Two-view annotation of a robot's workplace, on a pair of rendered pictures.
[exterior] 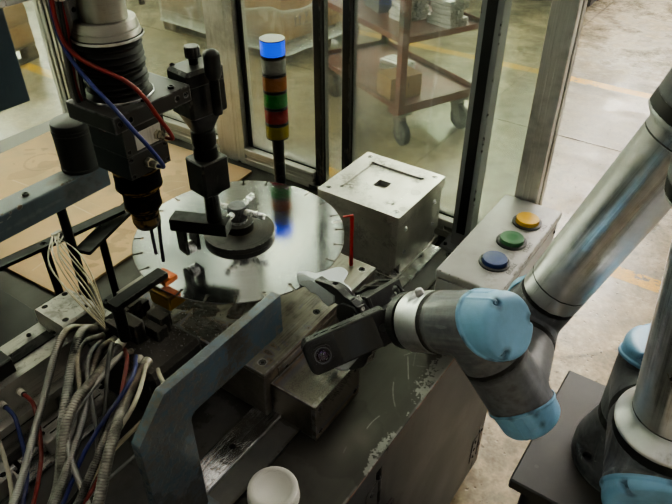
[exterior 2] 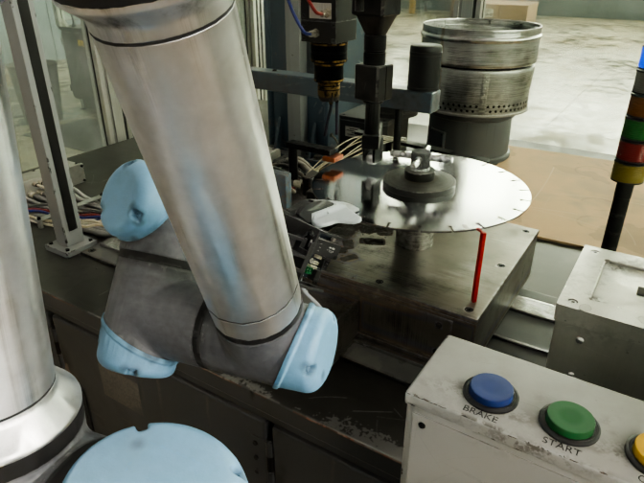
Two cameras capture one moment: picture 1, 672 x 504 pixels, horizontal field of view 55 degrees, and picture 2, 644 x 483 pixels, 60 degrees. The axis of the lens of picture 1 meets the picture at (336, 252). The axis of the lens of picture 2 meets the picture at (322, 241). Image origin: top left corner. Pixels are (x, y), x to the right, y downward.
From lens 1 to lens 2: 0.96 m
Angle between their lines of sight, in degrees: 73
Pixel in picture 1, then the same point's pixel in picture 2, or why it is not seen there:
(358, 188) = (616, 275)
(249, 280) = (345, 192)
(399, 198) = (619, 308)
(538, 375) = (126, 296)
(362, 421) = not seen: hidden behind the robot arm
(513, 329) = (117, 197)
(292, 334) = (341, 269)
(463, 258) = (486, 360)
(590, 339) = not seen: outside the picture
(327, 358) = not seen: hidden behind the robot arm
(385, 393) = (328, 390)
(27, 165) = (581, 168)
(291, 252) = (395, 206)
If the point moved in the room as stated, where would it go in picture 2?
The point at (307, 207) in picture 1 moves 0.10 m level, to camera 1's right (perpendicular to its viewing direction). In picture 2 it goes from (488, 211) to (512, 243)
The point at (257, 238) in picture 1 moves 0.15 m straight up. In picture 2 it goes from (404, 186) to (412, 82)
